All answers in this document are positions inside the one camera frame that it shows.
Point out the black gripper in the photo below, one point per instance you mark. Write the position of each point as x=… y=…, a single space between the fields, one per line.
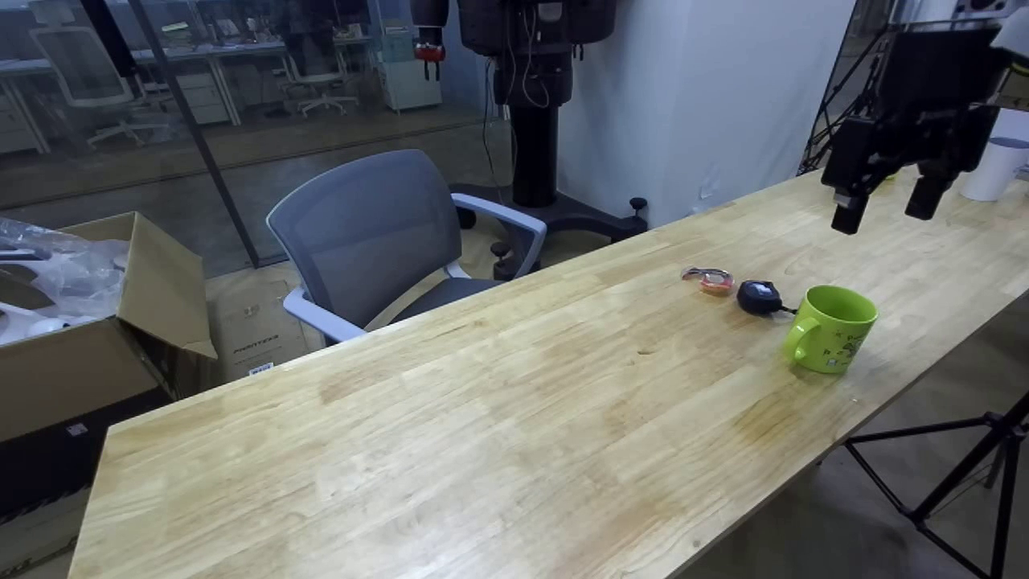
x=943 y=86

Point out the green ceramic mug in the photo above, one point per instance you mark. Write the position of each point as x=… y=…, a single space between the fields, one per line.
x=832 y=340

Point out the white cylindrical object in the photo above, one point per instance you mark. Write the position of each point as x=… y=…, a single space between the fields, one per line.
x=999 y=173

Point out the small red orange object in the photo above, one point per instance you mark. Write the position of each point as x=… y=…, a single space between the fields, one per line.
x=710 y=285

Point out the white background cabinet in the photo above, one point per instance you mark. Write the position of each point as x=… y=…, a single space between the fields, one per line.
x=406 y=64

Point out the gray mesh office chair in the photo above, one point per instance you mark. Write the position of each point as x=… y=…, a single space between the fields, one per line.
x=375 y=229

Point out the dark background office chair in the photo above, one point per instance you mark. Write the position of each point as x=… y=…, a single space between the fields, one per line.
x=317 y=92

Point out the small closed cardboard box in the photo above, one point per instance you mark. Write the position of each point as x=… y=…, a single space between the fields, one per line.
x=251 y=322

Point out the white background desk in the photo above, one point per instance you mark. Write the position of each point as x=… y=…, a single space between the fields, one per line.
x=214 y=64

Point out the large open cardboard box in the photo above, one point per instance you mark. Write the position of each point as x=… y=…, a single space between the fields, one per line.
x=163 y=278

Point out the white background office chair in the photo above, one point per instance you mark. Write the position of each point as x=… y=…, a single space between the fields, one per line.
x=97 y=86

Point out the clear plastic packaging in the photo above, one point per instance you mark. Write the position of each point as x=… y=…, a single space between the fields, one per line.
x=65 y=278

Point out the black camera tripod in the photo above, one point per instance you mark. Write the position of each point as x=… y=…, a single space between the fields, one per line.
x=1005 y=504

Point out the black robot on pedestal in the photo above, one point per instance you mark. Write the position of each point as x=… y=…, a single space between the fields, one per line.
x=533 y=148

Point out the black partition frame post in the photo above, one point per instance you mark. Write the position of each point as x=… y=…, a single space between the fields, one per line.
x=177 y=138

